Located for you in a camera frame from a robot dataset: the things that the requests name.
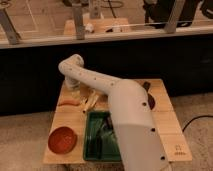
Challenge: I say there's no black cable on floor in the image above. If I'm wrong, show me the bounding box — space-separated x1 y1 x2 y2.
181 114 213 133

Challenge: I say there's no pale corn cob toy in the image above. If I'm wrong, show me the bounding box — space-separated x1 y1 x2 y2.
83 91 99 113

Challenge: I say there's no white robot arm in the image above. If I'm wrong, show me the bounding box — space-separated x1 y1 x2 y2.
58 54 172 171

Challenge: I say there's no green plastic tray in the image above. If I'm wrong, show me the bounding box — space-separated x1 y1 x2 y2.
83 111 121 162

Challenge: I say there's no purple bowl with white item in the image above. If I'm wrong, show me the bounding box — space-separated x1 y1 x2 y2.
148 93 155 110

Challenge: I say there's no orange plastic bowl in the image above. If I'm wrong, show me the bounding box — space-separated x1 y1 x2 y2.
48 126 77 154

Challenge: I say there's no dark utensil in tray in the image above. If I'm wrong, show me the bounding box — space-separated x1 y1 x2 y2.
96 117 113 159

